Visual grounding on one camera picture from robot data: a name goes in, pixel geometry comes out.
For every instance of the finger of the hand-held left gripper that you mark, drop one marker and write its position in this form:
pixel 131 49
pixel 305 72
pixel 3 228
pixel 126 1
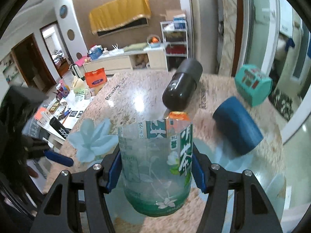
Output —
pixel 59 159
pixel 36 142

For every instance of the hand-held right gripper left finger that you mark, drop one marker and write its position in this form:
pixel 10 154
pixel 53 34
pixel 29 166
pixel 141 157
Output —
pixel 112 176

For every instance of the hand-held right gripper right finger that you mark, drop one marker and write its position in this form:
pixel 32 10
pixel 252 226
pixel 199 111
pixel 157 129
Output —
pixel 199 174

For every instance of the clear green label plastic bottle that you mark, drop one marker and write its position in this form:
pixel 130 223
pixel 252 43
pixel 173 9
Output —
pixel 155 170

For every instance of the blue cup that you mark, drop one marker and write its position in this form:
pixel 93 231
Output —
pixel 239 126

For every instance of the white coffee table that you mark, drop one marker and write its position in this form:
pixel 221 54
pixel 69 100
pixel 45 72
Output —
pixel 73 111

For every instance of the white backpack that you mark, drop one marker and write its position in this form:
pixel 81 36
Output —
pixel 75 70

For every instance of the orange bag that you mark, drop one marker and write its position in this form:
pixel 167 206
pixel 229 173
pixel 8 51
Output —
pixel 96 78

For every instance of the black capsule-shaped bottle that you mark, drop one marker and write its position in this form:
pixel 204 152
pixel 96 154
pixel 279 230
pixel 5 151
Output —
pixel 181 87

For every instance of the teal box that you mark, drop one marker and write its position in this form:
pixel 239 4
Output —
pixel 255 87

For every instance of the blue basket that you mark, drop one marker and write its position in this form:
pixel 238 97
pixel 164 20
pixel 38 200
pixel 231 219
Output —
pixel 95 51

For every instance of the white low cabinet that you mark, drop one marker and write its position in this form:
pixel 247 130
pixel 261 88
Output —
pixel 126 62

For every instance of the green folded cloth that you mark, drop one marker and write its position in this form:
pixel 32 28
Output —
pixel 135 46

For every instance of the white shelf rack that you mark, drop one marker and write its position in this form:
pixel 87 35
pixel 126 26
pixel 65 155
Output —
pixel 175 43

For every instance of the fruit basket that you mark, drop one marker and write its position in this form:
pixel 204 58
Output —
pixel 154 41

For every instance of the yellow cloth cover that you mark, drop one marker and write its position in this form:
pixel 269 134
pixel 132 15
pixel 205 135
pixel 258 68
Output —
pixel 119 11

